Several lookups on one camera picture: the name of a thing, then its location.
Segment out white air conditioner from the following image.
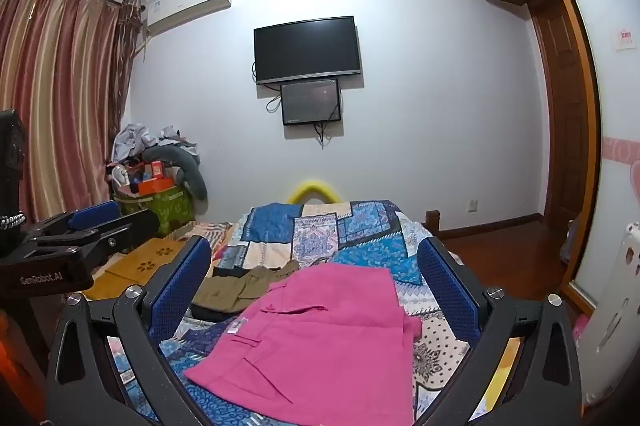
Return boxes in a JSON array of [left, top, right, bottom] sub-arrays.
[[142, 0, 233, 37]]

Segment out frosted wardrobe sliding door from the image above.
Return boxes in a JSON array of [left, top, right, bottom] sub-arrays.
[[542, 0, 640, 307]]

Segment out orange box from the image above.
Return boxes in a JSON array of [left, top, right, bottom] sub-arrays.
[[137, 176, 176, 197]]

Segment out grey plush pillow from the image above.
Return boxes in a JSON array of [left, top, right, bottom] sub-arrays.
[[142, 143, 208, 201]]

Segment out black monitor cable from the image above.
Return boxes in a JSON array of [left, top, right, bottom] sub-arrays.
[[312, 121, 336, 150]]

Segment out white curved panel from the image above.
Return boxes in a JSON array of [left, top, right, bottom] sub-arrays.
[[575, 221, 640, 407]]

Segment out yellow curved cushion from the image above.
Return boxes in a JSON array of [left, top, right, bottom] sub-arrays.
[[286, 178, 343, 204]]

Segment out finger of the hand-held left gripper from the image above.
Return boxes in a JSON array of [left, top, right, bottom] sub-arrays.
[[30, 208, 161, 267], [22, 200, 123, 239]]

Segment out small black wall monitor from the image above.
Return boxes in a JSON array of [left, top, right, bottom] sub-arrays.
[[280, 78, 342, 127]]

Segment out pile of grey clothes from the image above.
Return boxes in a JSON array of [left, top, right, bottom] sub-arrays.
[[111, 122, 198, 161]]

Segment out blue patchwork quilt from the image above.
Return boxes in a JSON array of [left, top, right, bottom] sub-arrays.
[[107, 200, 501, 426]]

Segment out striped pink curtain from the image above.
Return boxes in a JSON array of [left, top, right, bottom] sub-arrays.
[[0, 0, 143, 227]]

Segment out wooden door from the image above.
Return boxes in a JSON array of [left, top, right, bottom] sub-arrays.
[[525, 0, 601, 307]]

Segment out black wall television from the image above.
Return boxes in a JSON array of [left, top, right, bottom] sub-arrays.
[[253, 16, 363, 85]]

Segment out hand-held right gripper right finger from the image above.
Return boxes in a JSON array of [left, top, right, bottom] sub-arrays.
[[404, 236, 583, 426]]

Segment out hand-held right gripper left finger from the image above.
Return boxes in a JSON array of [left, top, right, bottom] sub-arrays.
[[45, 235, 221, 426]]

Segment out olive green pants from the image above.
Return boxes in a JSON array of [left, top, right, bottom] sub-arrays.
[[190, 260, 301, 322]]

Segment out pink pants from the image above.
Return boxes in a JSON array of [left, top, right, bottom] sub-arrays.
[[182, 262, 423, 426]]

